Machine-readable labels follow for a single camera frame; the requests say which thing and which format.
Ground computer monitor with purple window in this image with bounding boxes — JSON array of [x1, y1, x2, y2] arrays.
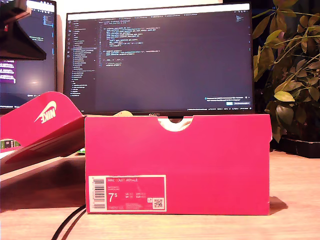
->
[[0, 0, 58, 110]]

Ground red Nike shoebox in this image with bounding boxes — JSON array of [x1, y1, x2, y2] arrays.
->
[[0, 91, 271, 216]]

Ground black cable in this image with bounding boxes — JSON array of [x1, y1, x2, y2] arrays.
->
[[51, 206, 86, 240], [61, 212, 87, 240]]

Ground green patterned box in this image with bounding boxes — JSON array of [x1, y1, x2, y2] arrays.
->
[[0, 139, 22, 151]]

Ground large Huawei computer monitor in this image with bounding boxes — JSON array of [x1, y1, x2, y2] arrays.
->
[[62, 2, 256, 118]]

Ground green leafy plant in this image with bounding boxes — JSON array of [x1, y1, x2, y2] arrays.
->
[[251, 0, 320, 144]]

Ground pale yellow round object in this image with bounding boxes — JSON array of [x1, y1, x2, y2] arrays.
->
[[111, 110, 134, 117]]

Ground black plant tray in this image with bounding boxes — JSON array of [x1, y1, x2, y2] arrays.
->
[[269, 136, 320, 159]]

